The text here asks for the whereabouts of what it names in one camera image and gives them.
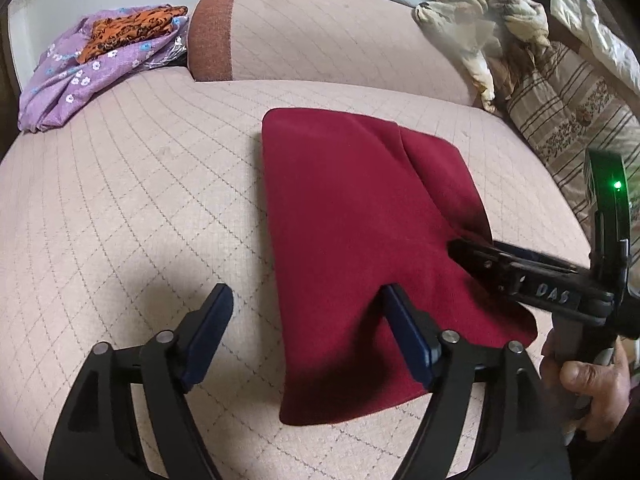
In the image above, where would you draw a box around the orange black patterned cloth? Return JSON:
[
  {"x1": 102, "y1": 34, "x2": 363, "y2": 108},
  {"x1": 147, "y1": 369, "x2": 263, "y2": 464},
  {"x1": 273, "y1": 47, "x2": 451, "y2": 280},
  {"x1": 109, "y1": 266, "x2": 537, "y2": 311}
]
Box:
[{"x1": 78, "y1": 6, "x2": 188, "y2": 64}]

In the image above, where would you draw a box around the dark red garment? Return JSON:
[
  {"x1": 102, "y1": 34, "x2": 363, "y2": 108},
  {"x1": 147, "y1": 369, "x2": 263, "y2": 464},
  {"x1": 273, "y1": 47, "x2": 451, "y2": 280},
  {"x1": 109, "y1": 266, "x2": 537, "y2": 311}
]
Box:
[{"x1": 262, "y1": 108, "x2": 538, "y2": 426}]

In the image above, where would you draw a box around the cream floral crumpled cloth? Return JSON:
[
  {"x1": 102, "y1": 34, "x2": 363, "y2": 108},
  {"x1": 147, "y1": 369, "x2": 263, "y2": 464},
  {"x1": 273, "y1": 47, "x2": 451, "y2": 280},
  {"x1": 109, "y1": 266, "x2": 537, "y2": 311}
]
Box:
[{"x1": 412, "y1": 0, "x2": 551, "y2": 114}]

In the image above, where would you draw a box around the person's right hand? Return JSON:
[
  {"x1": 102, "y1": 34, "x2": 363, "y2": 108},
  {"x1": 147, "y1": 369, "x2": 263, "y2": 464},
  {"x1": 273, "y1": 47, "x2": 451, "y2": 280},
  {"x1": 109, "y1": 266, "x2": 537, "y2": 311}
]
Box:
[{"x1": 540, "y1": 330, "x2": 631, "y2": 442}]

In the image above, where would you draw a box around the beige striped floral pillow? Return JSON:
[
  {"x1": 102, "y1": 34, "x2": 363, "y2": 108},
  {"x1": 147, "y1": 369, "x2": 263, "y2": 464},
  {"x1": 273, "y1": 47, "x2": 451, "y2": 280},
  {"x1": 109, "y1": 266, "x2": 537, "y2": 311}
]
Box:
[{"x1": 504, "y1": 41, "x2": 640, "y2": 231}]

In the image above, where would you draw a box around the white quilted blanket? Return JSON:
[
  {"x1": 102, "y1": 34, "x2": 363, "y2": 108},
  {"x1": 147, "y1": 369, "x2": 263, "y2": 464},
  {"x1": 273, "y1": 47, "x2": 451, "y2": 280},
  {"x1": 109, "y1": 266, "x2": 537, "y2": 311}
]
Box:
[{"x1": 550, "y1": 0, "x2": 639, "y2": 96}]

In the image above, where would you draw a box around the purple floral cloth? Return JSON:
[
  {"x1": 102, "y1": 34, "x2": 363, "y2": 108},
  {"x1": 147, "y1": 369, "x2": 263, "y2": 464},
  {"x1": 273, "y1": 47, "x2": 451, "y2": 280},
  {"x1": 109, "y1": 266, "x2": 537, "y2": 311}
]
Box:
[{"x1": 17, "y1": 6, "x2": 189, "y2": 132}]

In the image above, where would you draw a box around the pink quilted bed cover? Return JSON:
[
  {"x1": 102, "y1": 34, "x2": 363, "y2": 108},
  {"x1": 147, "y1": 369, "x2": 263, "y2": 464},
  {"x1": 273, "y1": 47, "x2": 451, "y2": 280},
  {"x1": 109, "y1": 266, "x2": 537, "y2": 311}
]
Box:
[{"x1": 1, "y1": 67, "x2": 589, "y2": 479}]

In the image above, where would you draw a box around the pink quilted bolster pillow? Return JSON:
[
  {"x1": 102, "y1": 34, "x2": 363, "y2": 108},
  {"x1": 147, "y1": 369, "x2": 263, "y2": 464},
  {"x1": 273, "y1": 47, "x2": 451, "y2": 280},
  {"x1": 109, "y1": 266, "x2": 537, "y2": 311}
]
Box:
[{"x1": 188, "y1": 0, "x2": 480, "y2": 106}]

